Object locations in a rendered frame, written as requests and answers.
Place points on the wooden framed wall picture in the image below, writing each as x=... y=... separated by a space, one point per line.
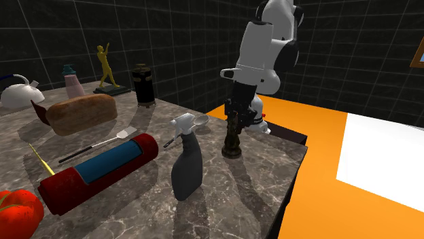
x=419 y=56

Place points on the thin yellow pointed stick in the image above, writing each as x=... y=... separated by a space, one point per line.
x=43 y=162

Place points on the dark bronze figurine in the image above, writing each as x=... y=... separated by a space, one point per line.
x=232 y=140

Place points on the grey spray bottle white trigger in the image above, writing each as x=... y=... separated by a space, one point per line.
x=187 y=165

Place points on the black cylinder canister gold trim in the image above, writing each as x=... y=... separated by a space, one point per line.
x=143 y=87

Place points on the white kettle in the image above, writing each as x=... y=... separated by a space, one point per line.
x=20 y=96

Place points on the brown bread loaf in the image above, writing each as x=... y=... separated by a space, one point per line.
x=81 y=112

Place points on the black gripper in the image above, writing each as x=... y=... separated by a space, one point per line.
x=242 y=96

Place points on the pink soap dispenser teal pump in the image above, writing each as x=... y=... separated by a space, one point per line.
x=74 y=87

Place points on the red roll with blue panel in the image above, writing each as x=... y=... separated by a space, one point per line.
x=99 y=172

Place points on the dark red curved object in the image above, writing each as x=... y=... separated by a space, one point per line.
x=40 y=114

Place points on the gold human statue dark base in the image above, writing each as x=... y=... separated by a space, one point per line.
x=106 y=68

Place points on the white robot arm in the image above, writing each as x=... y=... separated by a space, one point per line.
x=256 y=49

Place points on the red tomato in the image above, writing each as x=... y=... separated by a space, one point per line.
x=20 y=215

